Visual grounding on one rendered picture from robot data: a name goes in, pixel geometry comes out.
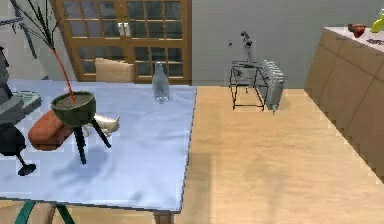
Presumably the clear glass bottle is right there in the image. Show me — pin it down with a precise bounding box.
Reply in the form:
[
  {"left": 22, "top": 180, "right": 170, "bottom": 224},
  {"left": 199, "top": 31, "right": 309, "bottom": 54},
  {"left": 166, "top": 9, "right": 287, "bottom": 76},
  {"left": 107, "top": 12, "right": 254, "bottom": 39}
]
[{"left": 151, "top": 61, "right": 171, "bottom": 104}]

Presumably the pale blue table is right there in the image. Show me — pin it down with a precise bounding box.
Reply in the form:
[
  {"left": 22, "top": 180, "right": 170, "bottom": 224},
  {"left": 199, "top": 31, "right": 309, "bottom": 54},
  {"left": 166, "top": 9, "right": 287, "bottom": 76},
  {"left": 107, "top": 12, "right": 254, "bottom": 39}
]
[{"left": 0, "top": 79, "right": 198, "bottom": 224}]

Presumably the grey statue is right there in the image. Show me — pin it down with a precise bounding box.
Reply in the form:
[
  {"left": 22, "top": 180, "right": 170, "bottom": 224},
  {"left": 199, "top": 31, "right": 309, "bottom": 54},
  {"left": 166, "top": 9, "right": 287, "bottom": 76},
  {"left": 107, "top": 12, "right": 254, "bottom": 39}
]
[{"left": 240, "top": 31, "right": 254, "bottom": 66}]

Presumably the white radiator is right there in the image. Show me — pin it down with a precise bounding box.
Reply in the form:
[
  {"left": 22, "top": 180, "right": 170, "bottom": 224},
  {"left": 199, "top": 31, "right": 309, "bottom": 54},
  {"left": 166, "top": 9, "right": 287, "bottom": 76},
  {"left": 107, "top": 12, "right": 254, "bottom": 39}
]
[{"left": 259, "top": 59, "right": 286, "bottom": 115}]

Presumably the tan chair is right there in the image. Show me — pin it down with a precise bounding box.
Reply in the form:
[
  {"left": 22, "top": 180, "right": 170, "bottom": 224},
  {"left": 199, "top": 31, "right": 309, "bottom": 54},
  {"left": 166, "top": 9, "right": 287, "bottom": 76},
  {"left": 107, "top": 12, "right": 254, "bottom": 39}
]
[{"left": 94, "top": 57, "right": 136, "bottom": 84}]

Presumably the brown glazed room door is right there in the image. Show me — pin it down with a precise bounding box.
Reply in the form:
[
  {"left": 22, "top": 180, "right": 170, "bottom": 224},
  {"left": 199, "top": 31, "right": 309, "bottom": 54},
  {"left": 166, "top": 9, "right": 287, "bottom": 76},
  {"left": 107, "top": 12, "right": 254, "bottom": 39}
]
[{"left": 50, "top": 0, "right": 193, "bottom": 85}]

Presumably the green pot house plant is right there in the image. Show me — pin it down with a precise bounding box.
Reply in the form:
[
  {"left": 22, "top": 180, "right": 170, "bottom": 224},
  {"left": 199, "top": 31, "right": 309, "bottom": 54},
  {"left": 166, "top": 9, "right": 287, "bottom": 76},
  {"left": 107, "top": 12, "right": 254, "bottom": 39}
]
[{"left": 9, "top": 0, "right": 112, "bottom": 166}]

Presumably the brown bread loaf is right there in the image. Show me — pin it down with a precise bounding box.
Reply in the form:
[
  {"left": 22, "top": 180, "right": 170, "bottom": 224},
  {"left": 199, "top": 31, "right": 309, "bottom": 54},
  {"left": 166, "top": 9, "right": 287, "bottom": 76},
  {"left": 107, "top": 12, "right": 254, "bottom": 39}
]
[{"left": 27, "top": 109, "right": 75, "bottom": 152}]

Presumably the tan wooden cupboard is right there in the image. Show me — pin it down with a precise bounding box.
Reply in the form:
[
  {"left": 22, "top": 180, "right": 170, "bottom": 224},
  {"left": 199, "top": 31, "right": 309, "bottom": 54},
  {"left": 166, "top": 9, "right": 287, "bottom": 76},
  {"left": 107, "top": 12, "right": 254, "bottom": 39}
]
[{"left": 303, "top": 26, "right": 384, "bottom": 183}]

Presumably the grey coffee machine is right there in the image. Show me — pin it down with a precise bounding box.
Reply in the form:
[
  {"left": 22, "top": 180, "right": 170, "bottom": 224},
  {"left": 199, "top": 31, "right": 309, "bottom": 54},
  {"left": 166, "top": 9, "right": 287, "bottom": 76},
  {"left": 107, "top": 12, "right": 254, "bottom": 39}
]
[{"left": 0, "top": 46, "right": 43, "bottom": 126}]

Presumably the black wine glass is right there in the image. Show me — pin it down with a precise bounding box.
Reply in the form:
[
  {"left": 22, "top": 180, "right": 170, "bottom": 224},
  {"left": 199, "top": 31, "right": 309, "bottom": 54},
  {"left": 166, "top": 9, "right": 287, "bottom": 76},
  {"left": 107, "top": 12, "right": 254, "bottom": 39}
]
[{"left": 0, "top": 122, "right": 37, "bottom": 177}]

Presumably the red apple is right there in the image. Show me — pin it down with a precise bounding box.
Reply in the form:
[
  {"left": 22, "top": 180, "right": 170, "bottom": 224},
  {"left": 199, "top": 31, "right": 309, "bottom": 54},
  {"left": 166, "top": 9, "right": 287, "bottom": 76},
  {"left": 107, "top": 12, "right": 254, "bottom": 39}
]
[{"left": 347, "top": 23, "right": 368, "bottom": 38}]

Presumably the green chair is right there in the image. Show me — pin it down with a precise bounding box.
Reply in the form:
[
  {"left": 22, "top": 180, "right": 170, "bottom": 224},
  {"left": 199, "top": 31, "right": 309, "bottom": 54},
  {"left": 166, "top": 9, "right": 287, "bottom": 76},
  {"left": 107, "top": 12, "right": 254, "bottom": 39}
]
[{"left": 13, "top": 200, "right": 76, "bottom": 224}]

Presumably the yellow green bottle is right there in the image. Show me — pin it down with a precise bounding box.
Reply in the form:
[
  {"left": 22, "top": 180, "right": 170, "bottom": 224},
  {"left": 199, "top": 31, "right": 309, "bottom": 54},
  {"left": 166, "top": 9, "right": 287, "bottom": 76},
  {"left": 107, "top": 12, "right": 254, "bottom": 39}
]
[{"left": 370, "top": 8, "right": 384, "bottom": 34}]

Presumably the black wire side table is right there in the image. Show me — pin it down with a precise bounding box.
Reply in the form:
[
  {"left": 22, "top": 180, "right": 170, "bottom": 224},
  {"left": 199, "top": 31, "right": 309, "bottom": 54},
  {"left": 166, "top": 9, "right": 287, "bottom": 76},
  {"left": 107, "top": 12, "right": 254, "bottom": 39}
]
[{"left": 229, "top": 60, "right": 270, "bottom": 112}]

